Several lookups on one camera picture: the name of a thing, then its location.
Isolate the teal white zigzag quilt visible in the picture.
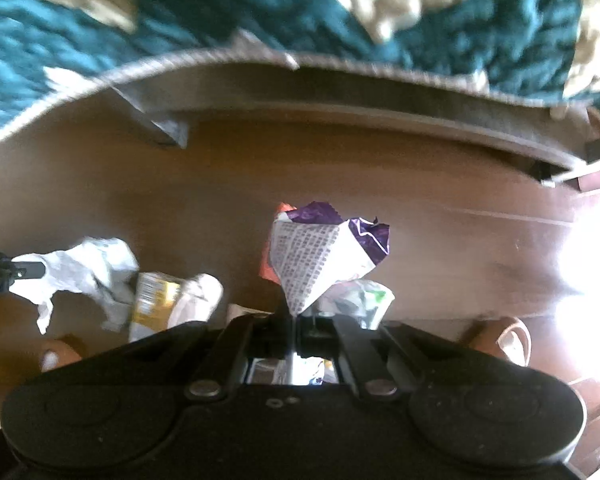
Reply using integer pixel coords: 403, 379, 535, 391
0, 0, 600, 142

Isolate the low wooden bench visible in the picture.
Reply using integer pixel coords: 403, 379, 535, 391
114, 62, 600, 188

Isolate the person's foot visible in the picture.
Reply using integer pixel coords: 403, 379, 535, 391
468, 318, 532, 366

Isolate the purple white snack wrapper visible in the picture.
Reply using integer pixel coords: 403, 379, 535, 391
271, 202, 390, 318

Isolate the white green snack wrapper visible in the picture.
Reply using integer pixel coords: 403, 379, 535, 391
314, 280, 396, 330

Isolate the yellow drink carton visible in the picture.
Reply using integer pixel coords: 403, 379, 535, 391
129, 272, 183, 342

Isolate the white tissue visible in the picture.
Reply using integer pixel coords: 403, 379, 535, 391
8, 237, 138, 334

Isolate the white paper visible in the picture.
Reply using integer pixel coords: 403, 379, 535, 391
168, 273, 224, 328

